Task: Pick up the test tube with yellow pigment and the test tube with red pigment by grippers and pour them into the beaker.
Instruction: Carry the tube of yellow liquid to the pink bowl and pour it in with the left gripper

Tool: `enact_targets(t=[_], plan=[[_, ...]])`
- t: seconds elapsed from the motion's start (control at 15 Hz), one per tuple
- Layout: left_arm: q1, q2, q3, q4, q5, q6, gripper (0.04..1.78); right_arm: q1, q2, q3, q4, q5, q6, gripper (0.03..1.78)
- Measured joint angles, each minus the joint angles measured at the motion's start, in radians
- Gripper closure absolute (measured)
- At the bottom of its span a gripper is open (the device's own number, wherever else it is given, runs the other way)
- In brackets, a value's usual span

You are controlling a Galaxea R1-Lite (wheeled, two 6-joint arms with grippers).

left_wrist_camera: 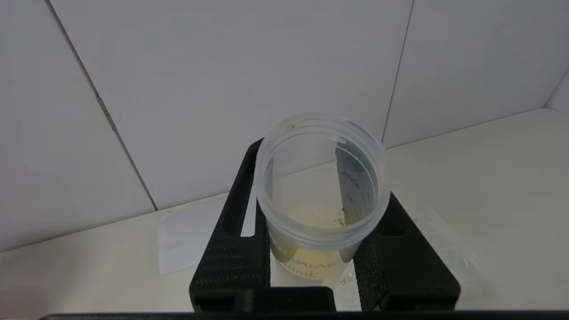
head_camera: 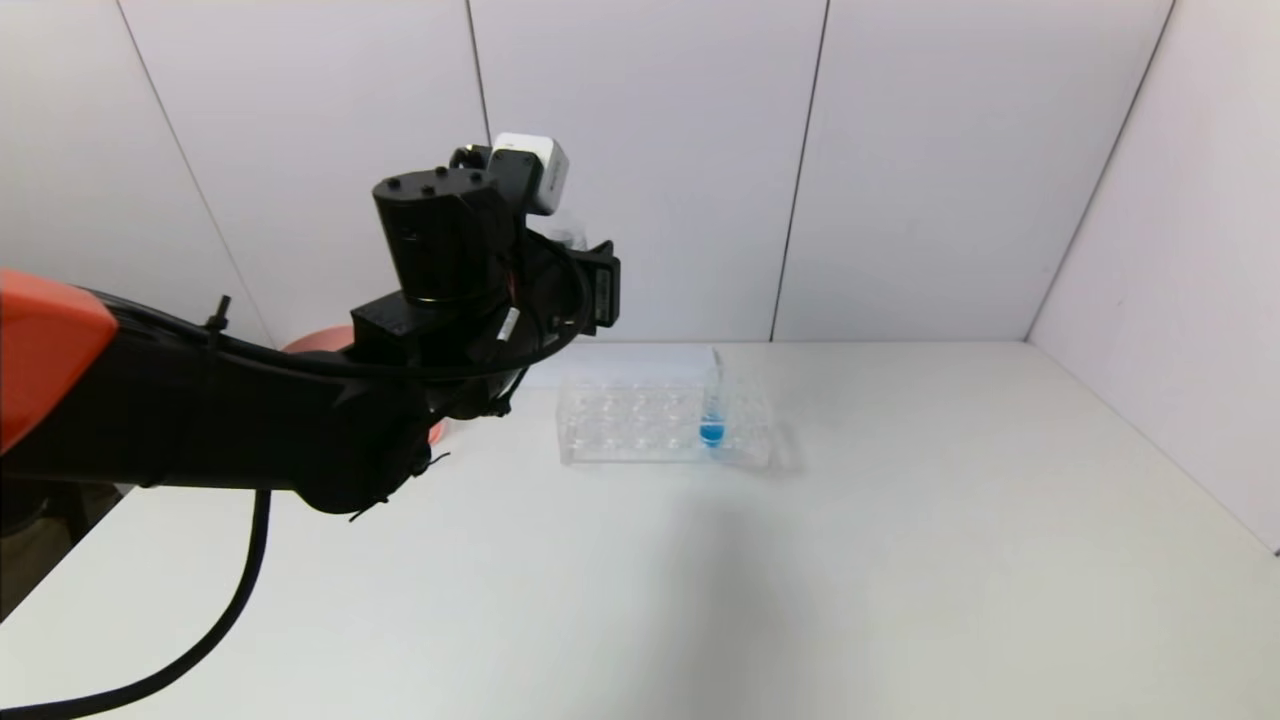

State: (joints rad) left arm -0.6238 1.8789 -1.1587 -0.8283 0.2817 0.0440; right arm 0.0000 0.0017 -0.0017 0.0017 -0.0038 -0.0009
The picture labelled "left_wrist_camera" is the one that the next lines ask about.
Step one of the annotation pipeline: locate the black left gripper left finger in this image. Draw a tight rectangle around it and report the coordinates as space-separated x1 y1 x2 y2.
189 139 272 312

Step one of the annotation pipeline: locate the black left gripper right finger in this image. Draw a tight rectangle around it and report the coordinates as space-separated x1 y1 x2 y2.
353 191 461 312

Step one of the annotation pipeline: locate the test tube with yellow pigment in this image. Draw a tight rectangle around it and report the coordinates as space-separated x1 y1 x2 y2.
253 113 392 285

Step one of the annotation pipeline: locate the flat white paper box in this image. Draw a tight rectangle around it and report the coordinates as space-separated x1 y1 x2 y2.
157 196 259 274

